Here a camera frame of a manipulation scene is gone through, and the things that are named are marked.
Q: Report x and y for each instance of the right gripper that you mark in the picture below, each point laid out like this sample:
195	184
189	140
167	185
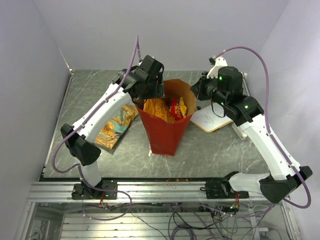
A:
198	88

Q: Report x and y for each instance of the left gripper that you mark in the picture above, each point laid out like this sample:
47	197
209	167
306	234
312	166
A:
158	92

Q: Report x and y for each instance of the orange honey dijon chip bag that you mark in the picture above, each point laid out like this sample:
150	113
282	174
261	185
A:
158	108

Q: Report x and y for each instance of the red paper bag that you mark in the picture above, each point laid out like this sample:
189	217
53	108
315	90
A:
164	137

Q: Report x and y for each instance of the tan kettle chip bag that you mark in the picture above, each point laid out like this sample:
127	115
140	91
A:
116	127

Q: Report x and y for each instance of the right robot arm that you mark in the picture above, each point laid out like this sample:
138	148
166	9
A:
223	85

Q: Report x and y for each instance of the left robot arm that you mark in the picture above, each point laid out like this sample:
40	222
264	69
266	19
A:
143	81

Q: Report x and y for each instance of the red cheetos bag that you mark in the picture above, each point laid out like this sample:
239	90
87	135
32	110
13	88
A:
175	109

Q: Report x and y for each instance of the yellow snack packet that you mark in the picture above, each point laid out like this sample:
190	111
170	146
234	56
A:
183	108

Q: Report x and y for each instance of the small whiteboard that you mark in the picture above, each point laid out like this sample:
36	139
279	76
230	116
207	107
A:
208	120

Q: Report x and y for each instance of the white whiteboard stand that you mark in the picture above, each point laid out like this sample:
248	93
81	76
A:
241	134

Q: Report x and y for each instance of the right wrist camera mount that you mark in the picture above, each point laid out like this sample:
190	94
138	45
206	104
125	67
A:
219	62

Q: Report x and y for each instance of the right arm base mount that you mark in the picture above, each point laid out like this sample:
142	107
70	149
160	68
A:
219	188

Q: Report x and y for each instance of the aluminium rail frame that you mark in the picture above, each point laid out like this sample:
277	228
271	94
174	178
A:
153	210

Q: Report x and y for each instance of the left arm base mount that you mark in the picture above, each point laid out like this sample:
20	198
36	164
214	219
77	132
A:
105	189

